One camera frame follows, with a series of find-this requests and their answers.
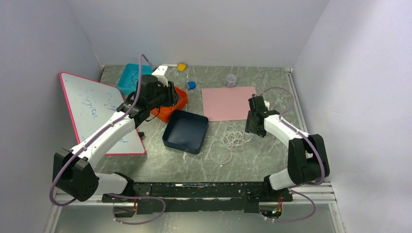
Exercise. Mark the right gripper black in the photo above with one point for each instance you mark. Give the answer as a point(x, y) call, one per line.
point(249, 128)

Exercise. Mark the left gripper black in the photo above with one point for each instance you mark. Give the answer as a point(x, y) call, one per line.
point(172, 97)

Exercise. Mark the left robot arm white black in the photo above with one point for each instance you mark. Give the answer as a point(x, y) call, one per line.
point(73, 175)

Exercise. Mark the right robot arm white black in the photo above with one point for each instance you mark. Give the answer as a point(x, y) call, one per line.
point(307, 158)

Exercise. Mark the orange plastic tray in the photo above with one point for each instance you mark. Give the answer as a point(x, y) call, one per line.
point(165, 113)

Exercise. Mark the blue cube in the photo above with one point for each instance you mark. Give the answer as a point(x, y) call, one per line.
point(191, 85)

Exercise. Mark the white marker pen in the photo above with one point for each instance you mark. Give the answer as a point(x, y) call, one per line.
point(170, 65)

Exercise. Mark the yellow cube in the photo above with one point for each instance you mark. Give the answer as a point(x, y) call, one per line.
point(181, 67)

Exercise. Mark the teal plastic tray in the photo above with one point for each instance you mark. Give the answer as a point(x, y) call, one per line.
point(129, 79)

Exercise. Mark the pink clipboard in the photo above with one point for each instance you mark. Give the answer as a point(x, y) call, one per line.
point(227, 104)

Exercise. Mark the dark blue plastic tray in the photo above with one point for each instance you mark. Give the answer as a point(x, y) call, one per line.
point(185, 131)

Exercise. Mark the black whiteboard stand foot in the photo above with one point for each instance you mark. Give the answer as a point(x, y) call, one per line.
point(141, 135)

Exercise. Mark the small clear plastic cup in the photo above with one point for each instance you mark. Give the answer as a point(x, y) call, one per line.
point(231, 80)

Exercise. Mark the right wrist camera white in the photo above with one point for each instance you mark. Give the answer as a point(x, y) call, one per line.
point(267, 104)

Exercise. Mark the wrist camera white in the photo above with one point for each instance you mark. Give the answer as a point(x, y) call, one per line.
point(267, 104)
point(160, 73)

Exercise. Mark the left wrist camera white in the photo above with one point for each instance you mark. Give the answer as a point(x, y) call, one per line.
point(160, 73)

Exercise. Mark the whiteboard with pink frame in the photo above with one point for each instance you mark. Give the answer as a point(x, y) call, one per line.
point(92, 106)

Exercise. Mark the aluminium frame rail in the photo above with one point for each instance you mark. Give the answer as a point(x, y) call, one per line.
point(313, 210)

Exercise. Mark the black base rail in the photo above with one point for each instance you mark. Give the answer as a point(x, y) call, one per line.
point(150, 198)

